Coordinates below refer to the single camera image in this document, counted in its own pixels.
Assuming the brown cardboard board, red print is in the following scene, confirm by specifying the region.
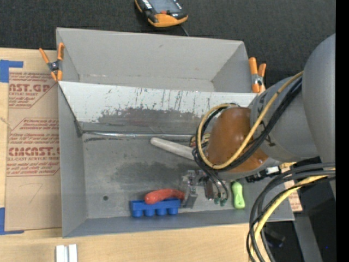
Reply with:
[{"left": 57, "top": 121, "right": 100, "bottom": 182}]
[{"left": 0, "top": 47, "right": 302, "bottom": 236}]

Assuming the black cylinder on white bracket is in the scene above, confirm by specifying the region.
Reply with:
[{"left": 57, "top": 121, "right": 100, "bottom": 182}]
[{"left": 245, "top": 165, "right": 280, "bottom": 183}]

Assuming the blue studded toy brick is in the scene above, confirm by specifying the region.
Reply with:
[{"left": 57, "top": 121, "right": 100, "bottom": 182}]
[{"left": 129, "top": 198, "right": 182, "bottom": 218}]

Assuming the pale beige rounded stick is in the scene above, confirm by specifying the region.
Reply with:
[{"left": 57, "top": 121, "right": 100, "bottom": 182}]
[{"left": 150, "top": 137, "right": 198, "bottom": 162}]

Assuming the orange-red toy sausage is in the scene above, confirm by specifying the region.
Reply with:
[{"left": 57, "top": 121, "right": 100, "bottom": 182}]
[{"left": 144, "top": 188, "right": 186, "bottom": 205}]

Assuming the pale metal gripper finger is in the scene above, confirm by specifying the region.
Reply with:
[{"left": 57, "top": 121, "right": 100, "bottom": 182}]
[
  {"left": 180, "top": 170, "right": 197, "bottom": 193},
  {"left": 183, "top": 186, "right": 198, "bottom": 209}
]

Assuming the grey metal bin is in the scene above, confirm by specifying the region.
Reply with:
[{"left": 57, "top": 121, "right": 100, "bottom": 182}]
[{"left": 56, "top": 27, "right": 296, "bottom": 239}]

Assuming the lime green plastic toy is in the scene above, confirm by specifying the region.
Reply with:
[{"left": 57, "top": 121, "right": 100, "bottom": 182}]
[{"left": 231, "top": 181, "right": 246, "bottom": 210}]

